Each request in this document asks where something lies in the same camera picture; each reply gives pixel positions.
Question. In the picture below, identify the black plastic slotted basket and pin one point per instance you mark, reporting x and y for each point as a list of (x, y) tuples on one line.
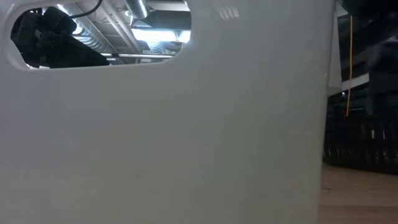
[(357, 146)]

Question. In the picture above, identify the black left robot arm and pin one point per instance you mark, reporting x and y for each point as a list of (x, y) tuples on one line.
[(25, 37)]

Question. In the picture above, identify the bright ceiling light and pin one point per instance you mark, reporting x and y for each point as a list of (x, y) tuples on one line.
[(155, 35)]

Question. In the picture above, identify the large silver spiral duct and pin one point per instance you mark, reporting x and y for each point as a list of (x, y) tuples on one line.
[(90, 37)]

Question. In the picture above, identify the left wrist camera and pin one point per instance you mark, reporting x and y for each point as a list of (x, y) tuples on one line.
[(59, 20)]

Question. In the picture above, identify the small silver ventilation duct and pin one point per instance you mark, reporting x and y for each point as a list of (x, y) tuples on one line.
[(136, 7)]

